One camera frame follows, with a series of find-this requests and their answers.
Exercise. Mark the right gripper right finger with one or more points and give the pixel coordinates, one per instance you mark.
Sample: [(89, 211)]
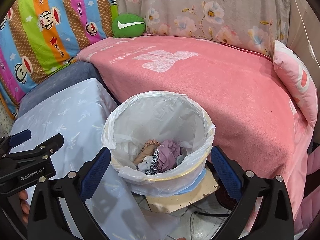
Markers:
[(274, 219)]

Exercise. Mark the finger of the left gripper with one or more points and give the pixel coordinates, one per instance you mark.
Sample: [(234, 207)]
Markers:
[(48, 147), (14, 140)]

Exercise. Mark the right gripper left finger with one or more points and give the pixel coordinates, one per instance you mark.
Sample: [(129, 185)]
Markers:
[(46, 218)]

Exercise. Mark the mauve and white sock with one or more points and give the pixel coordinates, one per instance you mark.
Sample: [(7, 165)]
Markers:
[(168, 151)]

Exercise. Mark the tan brown sock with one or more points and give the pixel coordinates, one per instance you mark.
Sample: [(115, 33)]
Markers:
[(147, 150)]

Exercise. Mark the white lined trash bin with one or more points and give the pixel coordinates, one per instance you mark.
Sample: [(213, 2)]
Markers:
[(159, 116)]

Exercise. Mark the person's left hand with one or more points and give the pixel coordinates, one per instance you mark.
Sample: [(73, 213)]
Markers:
[(23, 196)]

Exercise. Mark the light blue palm cloth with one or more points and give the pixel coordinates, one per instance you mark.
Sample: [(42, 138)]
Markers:
[(79, 113)]

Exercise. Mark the blue-grey velvet pillow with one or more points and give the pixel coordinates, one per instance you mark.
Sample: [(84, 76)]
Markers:
[(68, 76)]

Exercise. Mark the pink bow blanket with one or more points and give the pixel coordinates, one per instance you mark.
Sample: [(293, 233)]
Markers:
[(257, 121)]

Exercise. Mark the colourful monkey pattern quilt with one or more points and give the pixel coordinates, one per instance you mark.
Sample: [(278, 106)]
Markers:
[(40, 37)]

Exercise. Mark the green check mark cushion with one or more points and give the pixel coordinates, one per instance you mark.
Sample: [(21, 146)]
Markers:
[(128, 25)]

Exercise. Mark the pink heart pillow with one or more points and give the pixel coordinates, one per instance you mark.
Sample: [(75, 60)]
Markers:
[(298, 81)]

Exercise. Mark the grey floral bed sheet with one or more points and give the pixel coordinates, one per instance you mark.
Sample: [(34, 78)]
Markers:
[(249, 24)]

